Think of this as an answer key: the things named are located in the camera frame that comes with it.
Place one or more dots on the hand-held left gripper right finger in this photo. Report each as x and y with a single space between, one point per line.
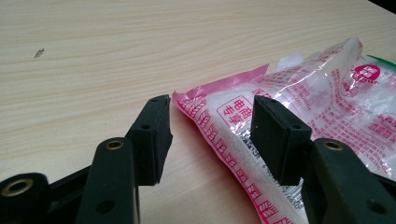
277 146

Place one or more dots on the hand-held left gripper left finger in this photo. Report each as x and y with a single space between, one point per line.
149 143

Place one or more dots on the pink and white seasoning packet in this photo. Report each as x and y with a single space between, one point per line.
330 102

